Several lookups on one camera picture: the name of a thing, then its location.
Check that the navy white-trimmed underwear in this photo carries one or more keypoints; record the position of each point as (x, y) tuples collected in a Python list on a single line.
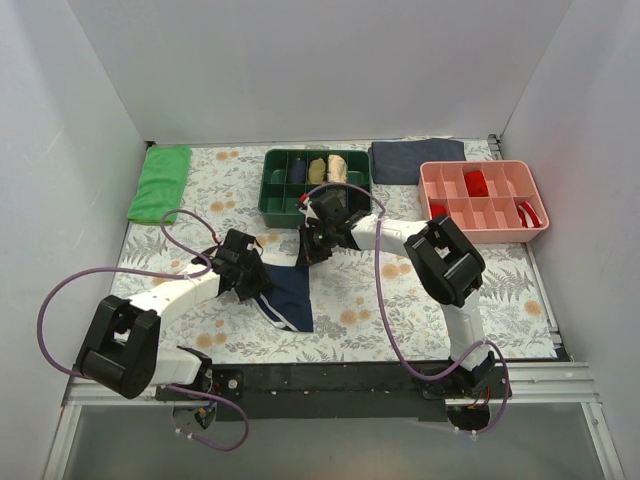
[(286, 304)]

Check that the rolled navy underwear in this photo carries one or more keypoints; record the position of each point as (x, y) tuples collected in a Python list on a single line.
[(296, 171)]

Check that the rolled cream underwear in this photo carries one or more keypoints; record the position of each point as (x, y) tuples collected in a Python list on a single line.
[(337, 170)]

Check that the rolled red underwear top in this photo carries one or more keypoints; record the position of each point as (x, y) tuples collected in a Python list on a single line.
[(476, 184)]

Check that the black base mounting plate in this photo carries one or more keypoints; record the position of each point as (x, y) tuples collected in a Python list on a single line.
[(346, 390)]

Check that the pink divided organizer tray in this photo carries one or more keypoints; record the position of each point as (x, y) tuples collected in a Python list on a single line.
[(491, 219)]

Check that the green folded towel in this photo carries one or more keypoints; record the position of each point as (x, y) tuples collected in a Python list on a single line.
[(161, 184)]

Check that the aluminium frame rail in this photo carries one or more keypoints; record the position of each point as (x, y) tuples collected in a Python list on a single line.
[(552, 427)]

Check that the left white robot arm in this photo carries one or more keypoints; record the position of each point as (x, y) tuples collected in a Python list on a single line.
[(121, 349)]

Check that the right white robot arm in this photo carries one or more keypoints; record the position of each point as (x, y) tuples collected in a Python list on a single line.
[(447, 264)]

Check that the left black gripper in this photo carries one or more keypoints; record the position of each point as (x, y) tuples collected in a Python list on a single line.
[(251, 279)]

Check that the red white striped underwear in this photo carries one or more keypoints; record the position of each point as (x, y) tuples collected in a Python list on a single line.
[(527, 215)]

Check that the rolled red underwear left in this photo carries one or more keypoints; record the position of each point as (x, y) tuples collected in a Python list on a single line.
[(437, 210)]

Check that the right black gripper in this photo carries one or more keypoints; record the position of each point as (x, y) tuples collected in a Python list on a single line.
[(312, 245)]

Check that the green divided organizer tray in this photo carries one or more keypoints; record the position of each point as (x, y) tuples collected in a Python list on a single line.
[(279, 201)]

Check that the rolled red underwear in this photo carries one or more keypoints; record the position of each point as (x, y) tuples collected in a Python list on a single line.
[(476, 184), (437, 210)]

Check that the dark blue folded cloth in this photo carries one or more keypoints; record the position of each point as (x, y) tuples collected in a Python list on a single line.
[(399, 162)]

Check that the rolled tan underwear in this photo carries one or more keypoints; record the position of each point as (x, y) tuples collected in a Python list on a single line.
[(316, 171)]

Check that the floral table mat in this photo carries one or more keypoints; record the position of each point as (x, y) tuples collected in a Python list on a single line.
[(222, 192)]

